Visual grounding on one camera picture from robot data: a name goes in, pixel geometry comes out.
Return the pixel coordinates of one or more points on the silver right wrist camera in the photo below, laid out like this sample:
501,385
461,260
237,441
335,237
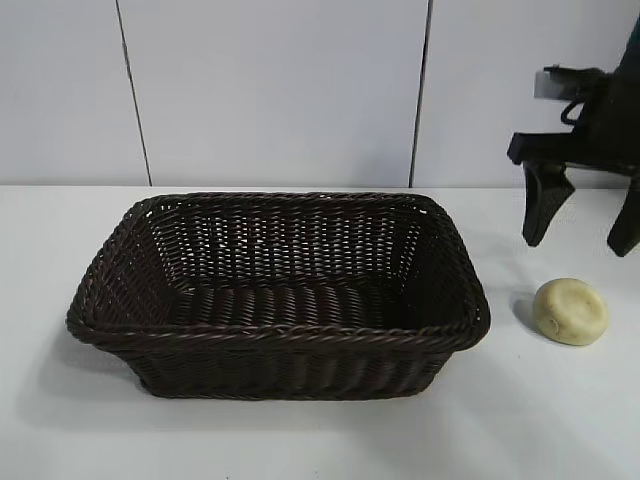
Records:
547,84

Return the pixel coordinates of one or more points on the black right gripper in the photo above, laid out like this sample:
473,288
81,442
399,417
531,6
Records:
615,130

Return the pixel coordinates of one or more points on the dark brown wicker basket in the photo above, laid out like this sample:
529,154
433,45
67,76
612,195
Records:
280,310

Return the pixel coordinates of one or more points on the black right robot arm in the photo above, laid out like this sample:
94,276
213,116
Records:
632,30

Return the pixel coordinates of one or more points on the pale yellow egg yolk pastry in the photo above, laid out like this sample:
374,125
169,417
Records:
570,310

